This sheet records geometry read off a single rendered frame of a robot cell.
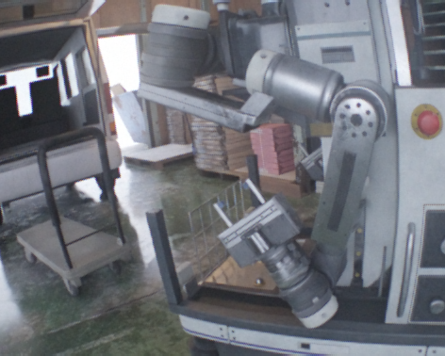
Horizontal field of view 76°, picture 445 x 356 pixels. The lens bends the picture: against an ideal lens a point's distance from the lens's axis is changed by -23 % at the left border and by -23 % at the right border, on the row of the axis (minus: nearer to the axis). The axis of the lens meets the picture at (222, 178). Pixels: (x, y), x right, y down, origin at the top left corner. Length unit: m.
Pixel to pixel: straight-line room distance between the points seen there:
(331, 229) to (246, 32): 0.45
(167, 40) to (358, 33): 0.38
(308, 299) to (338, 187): 0.22
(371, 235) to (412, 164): 0.28
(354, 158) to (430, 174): 0.16
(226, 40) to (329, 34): 0.22
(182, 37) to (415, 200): 0.53
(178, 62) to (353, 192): 0.40
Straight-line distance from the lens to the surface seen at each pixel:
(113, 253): 1.61
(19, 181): 2.94
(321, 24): 0.71
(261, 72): 0.59
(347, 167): 0.53
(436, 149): 0.60
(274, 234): 0.62
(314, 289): 0.65
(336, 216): 0.57
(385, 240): 0.83
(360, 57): 0.70
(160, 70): 0.69
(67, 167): 2.97
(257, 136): 2.94
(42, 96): 4.94
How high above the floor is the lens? 0.82
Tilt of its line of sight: 14 degrees down
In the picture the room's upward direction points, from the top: 8 degrees counter-clockwise
